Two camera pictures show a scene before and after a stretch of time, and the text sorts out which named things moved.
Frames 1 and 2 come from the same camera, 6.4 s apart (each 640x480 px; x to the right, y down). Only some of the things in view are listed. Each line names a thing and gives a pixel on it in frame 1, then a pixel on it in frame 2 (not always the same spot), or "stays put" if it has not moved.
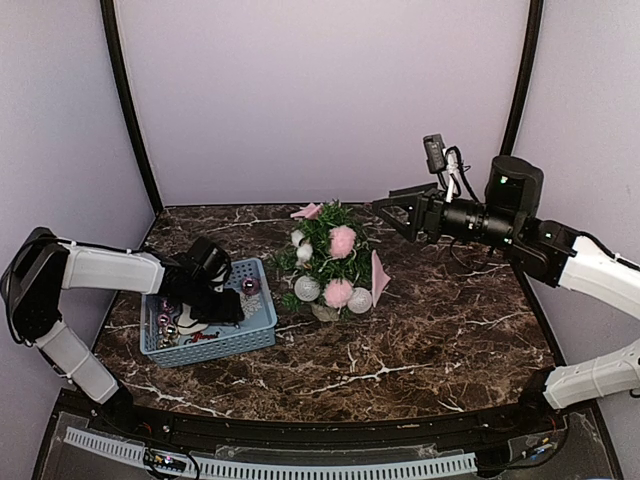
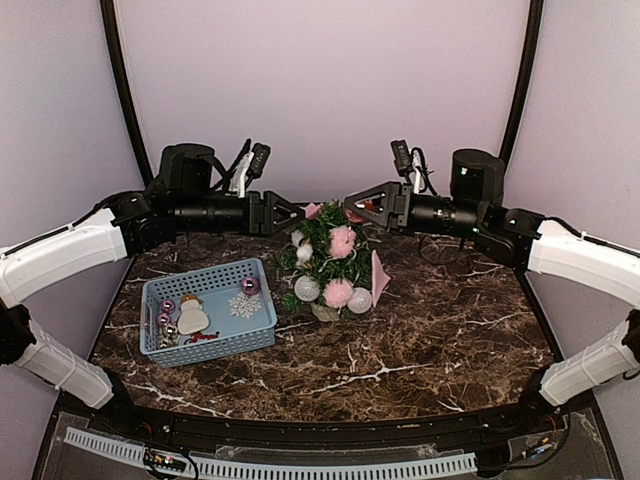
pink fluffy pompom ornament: (341, 241) stays put
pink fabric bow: (311, 212) stays put
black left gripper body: (208, 308) → (194, 214)
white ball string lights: (307, 288) stays put
